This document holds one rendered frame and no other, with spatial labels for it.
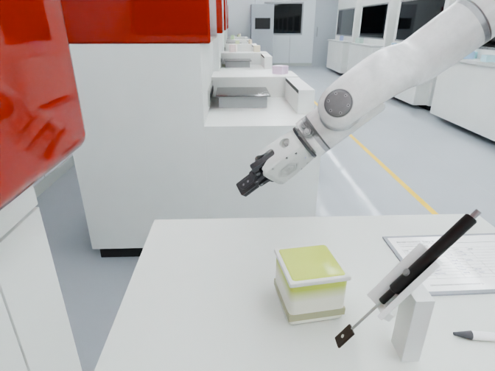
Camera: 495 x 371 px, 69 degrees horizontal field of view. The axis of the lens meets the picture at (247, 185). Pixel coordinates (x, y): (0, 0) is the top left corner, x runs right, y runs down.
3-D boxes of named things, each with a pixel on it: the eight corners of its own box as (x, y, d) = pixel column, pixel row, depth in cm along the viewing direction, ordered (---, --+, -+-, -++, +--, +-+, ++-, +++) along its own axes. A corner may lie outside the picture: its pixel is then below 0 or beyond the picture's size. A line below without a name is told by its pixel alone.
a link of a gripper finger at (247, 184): (261, 174, 73) (236, 193, 75) (267, 178, 76) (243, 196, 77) (253, 163, 74) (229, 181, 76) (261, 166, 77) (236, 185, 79)
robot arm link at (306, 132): (321, 140, 67) (308, 149, 68) (334, 154, 74) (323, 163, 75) (299, 108, 70) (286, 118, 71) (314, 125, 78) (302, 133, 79)
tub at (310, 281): (287, 329, 44) (289, 283, 41) (272, 288, 50) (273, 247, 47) (345, 320, 45) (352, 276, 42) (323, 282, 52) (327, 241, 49)
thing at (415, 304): (369, 367, 39) (389, 265, 33) (357, 338, 42) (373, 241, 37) (425, 365, 39) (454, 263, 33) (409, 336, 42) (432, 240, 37)
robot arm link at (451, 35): (514, 12, 52) (334, 138, 60) (481, 48, 67) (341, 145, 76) (474, -34, 53) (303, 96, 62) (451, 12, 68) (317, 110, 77)
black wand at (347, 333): (478, 210, 34) (469, 203, 34) (488, 217, 33) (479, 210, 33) (339, 340, 41) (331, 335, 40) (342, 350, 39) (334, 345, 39)
